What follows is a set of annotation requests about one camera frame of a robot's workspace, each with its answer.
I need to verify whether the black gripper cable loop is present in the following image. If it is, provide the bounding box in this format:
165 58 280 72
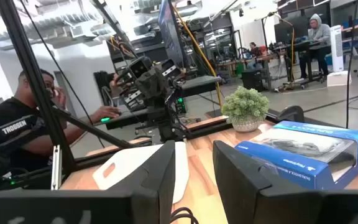
169 207 200 224

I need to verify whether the person in black shirt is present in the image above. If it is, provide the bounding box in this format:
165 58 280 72
0 68 122 175

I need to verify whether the black frame clamp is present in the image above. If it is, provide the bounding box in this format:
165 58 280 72
277 105 306 123

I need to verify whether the green potted plant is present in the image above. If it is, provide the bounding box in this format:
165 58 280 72
221 86 270 133

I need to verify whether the black equipment box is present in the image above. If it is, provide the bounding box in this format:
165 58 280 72
241 68 265 93

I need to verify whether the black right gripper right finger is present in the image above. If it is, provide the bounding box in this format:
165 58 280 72
212 140 358 224

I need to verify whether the thin black cable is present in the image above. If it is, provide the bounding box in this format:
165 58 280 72
19 0 105 149

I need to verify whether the white plastic tray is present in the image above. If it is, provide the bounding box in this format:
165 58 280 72
92 141 190 205

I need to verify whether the black hanging cable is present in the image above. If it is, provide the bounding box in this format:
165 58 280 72
345 0 358 129

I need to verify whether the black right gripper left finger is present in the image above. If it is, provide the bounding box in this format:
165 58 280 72
0 140 176 224

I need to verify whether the silver aluminium bar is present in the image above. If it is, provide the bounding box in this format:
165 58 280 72
50 144 63 190

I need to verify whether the dark computer monitor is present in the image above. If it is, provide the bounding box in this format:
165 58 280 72
157 0 186 68

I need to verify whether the yellow cable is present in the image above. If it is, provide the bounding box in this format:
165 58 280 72
171 4 224 108

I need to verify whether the person in grey hoodie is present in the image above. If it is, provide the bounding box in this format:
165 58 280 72
298 13 332 78

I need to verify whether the blue game controller box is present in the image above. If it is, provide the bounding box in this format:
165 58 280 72
234 120 358 190

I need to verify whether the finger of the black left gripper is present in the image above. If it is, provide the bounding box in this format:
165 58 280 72
161 58 185 79
119 88 145 111

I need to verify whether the seated person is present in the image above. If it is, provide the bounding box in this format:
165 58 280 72
249 42 261 57

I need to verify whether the white tower fan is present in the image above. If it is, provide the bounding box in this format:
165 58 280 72
326 24 352 87

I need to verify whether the black aluminium table frame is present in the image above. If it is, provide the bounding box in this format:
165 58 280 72
0 0 358 187

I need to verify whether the black standing desk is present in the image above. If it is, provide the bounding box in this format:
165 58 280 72
272 39 334 90

